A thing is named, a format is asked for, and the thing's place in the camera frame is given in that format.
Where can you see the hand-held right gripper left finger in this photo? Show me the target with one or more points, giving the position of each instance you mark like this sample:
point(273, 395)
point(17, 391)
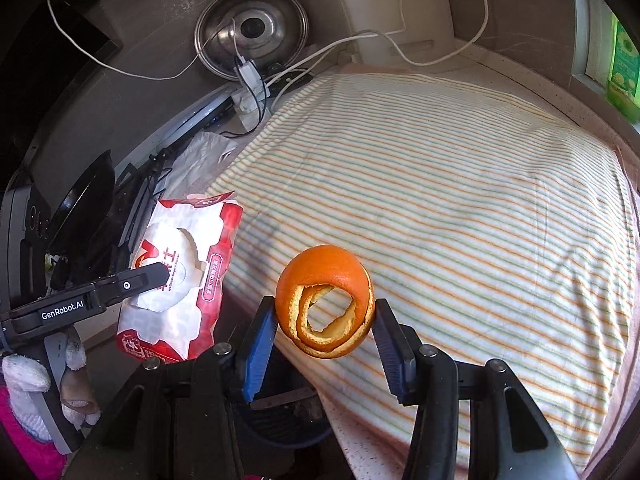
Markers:
point(257, 350)

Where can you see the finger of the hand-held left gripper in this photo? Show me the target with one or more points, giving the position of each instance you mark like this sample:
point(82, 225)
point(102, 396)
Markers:
point(145, 280)

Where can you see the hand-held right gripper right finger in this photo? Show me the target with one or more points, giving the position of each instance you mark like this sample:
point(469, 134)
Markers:
point(392, 355)

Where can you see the red white wet wipes pack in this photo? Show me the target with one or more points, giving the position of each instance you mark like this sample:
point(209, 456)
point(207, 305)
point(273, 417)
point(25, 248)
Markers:
point(210, 270)

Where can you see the dark plastic bin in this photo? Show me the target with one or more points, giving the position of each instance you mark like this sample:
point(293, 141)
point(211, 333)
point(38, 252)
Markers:
point(285, 425)

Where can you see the orange peel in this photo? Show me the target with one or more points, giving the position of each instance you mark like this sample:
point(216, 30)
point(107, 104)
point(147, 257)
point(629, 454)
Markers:
point(320, 270)

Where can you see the person's left forearm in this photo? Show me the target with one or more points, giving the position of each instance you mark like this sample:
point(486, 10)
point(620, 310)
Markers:
point(20, 452)

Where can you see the person's left hand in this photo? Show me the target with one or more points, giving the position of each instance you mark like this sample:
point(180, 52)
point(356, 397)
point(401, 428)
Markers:
point(27, 380)

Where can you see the grey device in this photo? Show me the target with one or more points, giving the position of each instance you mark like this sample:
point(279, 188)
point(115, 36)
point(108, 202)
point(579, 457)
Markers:
point(20, 240)

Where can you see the black metal rack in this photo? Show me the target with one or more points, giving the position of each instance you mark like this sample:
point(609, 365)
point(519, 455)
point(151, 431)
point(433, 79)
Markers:
point(142, 200)

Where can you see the black pan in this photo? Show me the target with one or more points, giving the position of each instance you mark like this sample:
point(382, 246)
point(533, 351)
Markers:
point(85, 200)

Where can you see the white plastic bag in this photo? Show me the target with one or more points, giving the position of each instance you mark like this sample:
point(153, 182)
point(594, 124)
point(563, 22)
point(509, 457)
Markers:
point(200, 160)

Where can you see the striped cloth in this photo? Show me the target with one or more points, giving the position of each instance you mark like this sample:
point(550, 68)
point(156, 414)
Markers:
point(450, 185)

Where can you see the white power strip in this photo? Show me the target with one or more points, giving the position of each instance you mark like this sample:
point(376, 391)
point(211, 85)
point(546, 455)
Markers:
point(247, 107)

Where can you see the white charger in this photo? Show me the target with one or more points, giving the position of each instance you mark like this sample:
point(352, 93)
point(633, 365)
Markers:
point(247, 72)

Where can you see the steel pot lid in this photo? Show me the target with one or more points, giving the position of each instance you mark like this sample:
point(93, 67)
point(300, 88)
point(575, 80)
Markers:
point(280, 25)

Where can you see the green drink carton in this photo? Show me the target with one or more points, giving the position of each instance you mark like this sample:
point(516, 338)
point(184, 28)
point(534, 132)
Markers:
point(622, 75)

